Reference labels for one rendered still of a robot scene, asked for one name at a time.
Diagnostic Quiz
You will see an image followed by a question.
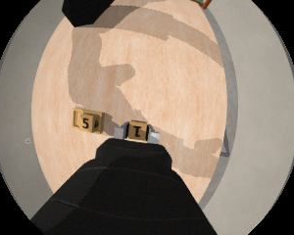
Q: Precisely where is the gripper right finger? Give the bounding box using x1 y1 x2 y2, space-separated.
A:
145 124 161 144

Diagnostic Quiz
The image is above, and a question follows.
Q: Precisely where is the tan wooden tray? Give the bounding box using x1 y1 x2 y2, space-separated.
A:
72 108 105 134

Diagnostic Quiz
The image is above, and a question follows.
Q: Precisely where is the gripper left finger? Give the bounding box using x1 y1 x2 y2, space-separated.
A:
114 121 129 140

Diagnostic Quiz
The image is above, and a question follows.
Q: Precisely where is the tan wooden number cube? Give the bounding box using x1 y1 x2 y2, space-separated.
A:
127 120 148 141
79 114 100 133

